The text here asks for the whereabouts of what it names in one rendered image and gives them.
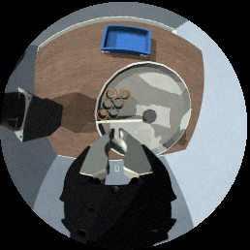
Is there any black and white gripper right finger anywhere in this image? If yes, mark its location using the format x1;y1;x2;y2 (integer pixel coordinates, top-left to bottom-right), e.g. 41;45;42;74
119;128;176;202

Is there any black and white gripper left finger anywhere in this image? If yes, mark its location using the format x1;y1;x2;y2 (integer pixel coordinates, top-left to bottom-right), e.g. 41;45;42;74
59;128;114;202

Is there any blue crate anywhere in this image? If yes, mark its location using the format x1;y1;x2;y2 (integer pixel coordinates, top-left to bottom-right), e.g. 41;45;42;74
101;25;151;58

